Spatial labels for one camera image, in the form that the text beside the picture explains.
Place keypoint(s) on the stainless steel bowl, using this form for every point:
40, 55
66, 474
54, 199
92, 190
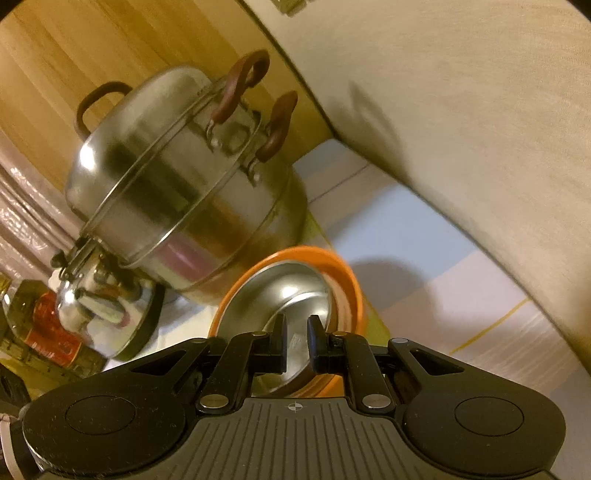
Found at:
281, 286

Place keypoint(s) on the large cooking oil bottle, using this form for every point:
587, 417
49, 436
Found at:
41, 323

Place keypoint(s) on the stainless steel kettle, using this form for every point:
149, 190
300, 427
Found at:
111, 309

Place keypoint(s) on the pastel checkered tablecloth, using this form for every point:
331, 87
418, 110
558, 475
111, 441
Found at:
438, 300

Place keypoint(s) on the shiny beige curtain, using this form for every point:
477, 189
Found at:
23, 212

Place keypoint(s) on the beige wall socket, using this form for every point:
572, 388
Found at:
291, 3

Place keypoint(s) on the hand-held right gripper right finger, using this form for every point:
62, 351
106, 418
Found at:
315, 344

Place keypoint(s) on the orange plastic bowl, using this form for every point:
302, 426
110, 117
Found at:
351, 286

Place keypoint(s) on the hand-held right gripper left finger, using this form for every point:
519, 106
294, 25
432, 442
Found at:
280, 344

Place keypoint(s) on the stainless steel steamer pot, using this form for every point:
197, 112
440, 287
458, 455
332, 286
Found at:
184, 207

